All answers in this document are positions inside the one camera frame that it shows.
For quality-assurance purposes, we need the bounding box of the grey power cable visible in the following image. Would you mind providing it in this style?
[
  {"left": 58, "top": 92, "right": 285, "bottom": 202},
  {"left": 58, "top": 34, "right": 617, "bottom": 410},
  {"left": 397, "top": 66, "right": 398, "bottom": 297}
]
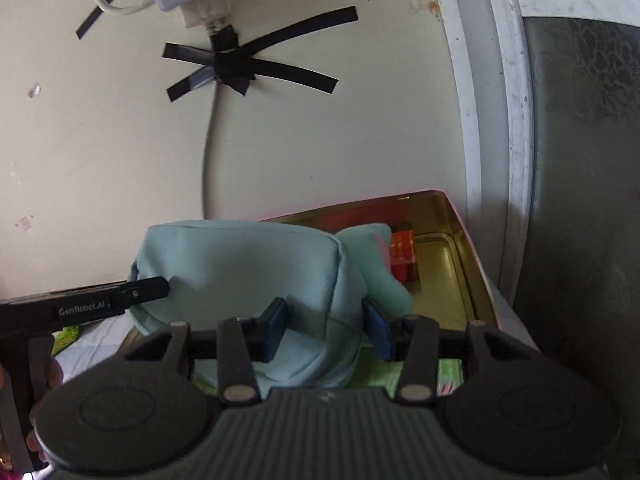
[{"left": 202, "top": 79, "right": 222, "bottom": 221}]

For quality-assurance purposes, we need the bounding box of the light green carton box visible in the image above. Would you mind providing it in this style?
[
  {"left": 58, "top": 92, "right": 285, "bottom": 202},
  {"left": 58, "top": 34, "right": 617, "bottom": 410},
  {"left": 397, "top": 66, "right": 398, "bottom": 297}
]
[{"left": 192, "top": 347, "right": 467, "bottom": 397}]

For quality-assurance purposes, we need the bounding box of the white window frame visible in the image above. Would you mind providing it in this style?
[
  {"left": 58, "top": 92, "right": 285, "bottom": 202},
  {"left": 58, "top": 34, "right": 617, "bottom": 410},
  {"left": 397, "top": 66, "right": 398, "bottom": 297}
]
[{"left": 429, "top": 0, "right": 640, "bottom": 311}]

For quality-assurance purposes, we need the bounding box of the black tape strip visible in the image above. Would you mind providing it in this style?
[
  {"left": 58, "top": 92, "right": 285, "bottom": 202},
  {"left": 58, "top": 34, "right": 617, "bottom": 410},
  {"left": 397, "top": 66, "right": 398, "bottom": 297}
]
[
  {"left": 75, "top": 0, "right": 132, "bottom": 41},
  {"left": 166, "top": 6, "right": 359, "bottom": 103},
  {"left": 162, "top": 43, "right": 339, "bottom": 96}
]

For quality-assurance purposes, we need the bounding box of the dark patterned window glass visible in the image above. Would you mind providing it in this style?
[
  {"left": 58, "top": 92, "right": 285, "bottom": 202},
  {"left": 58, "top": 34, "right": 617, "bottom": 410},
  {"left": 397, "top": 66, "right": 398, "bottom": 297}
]
[{"left": 507, "top": 0, "right": 640, "bottom": 466}]

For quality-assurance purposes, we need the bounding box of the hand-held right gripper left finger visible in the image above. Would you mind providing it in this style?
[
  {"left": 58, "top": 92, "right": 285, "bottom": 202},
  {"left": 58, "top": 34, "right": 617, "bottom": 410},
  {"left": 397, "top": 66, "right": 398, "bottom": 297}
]
[{"left": 122, "top": 297, "right": 289, "bottom": 407}]

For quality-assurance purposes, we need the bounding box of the pink tin box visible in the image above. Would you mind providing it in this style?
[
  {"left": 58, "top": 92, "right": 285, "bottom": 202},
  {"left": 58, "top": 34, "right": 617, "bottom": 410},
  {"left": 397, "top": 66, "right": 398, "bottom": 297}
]
[{"left": 120, "top": 190, "right": 502, "bottom": 397}]

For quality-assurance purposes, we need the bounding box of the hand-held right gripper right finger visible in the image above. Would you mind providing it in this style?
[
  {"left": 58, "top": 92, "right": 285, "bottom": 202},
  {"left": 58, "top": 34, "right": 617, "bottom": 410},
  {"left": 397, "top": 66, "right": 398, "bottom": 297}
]
[{"left": 362, "top": 298, "right": 538, "bottom": 405}]

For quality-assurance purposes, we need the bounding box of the person's left hand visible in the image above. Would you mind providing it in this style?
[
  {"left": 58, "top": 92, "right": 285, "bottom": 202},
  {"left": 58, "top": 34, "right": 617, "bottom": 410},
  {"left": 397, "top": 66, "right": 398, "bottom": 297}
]
[{"left": 26, "top": 359, "right": 66, "bottom": 467}]

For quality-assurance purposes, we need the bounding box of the striped bed sheet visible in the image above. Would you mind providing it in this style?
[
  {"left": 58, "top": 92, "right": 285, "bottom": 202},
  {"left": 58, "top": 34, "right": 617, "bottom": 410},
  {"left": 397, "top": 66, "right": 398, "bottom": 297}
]
[{"left": 49, "top": 316, "right": 137, "bottom": 392}]

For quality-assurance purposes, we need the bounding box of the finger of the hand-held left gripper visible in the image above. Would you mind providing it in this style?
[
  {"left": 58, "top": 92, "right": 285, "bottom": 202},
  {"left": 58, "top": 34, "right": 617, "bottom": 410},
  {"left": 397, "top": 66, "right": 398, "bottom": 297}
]
[{"left": 119, "top": 276, "right": 171, "bottom": 309}]

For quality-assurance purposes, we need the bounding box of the red carton box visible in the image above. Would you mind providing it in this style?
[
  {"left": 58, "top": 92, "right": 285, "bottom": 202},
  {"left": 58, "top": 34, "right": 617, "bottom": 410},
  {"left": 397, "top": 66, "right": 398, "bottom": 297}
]
[{"left": 389, "top": 230, "right": 420, "bottom": 282}]

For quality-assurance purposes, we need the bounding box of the teal and pink pouch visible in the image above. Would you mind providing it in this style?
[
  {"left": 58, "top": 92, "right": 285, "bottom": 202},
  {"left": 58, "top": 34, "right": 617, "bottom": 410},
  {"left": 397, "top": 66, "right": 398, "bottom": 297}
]
[{"left": 127, "top": 220, "right": 414, "bottom": 392}]

